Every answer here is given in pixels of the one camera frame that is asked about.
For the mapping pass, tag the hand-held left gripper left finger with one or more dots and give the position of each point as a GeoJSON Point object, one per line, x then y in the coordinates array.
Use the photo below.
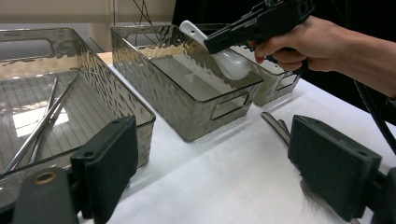
{"type": "Point", "coordinates": [109, 161]}

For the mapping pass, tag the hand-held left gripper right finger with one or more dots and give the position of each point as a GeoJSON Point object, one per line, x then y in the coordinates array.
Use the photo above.
{"type": "Point", "coordinates": [333, 165]}

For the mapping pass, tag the white ceramic spoon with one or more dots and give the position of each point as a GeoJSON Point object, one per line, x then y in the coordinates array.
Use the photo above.
{"type": "Point", "coordinates": [233, 65]}

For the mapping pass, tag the smoky clear plastic bin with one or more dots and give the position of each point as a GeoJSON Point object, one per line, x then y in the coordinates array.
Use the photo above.
{"type": "Point", "coordinates": [274, 84]}
{"type": "Point", "coordinates": [102, 90]}
{"type": "Point", "coordinates": [155, 93]}

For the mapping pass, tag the silver metal chopstick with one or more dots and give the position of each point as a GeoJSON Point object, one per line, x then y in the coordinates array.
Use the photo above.
{"type": "Point", "coordinates": [40, 126]}
{"type": "Point", "coordinates": [53, 90]}

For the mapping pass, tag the white table sheet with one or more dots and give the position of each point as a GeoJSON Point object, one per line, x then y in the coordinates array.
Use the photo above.
{"type": "Point", "coordinates": [218, 174]}

